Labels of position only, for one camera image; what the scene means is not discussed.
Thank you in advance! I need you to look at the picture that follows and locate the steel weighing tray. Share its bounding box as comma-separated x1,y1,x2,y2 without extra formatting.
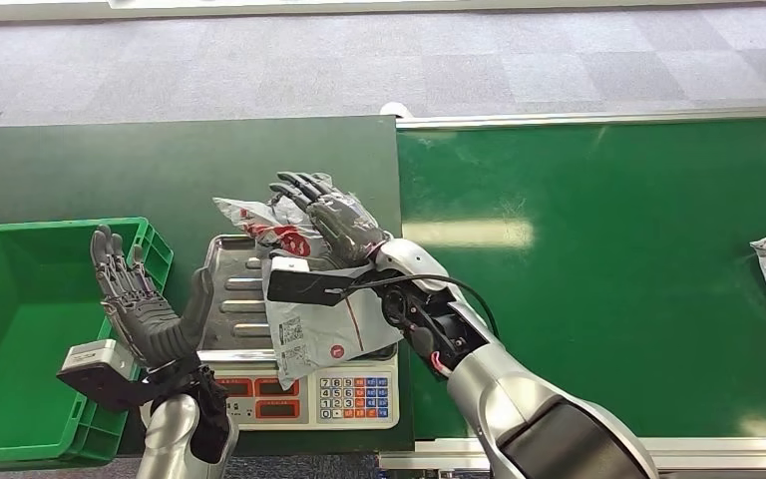
197,234,399,364

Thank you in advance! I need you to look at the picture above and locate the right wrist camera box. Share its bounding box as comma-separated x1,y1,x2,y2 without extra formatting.
266,256,359,308

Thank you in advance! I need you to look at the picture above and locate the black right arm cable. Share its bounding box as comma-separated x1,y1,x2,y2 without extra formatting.
341,272,501,339

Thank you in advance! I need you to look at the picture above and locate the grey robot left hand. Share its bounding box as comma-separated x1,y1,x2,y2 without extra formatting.
90,225,216,371

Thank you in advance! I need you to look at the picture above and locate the green conveyor belt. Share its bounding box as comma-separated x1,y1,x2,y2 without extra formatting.
396,117,766,441

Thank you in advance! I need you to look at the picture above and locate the aluminium conveyor side rail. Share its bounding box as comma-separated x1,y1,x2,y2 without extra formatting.
396,104,766,131
379,436,766,473

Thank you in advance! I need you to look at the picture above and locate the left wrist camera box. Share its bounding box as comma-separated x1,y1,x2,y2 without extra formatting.
57,338,153,415

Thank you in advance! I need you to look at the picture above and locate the green plastic crate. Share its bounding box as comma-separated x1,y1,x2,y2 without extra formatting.
0,218,175,467

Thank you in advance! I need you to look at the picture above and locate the white electronic scale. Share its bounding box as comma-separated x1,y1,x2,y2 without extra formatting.
194,233,401,432

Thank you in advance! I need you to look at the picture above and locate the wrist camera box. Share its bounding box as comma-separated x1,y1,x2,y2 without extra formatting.
57,338,153,415
266,256,359,308

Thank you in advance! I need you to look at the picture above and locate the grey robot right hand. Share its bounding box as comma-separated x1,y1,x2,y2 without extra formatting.
268,172,391,269

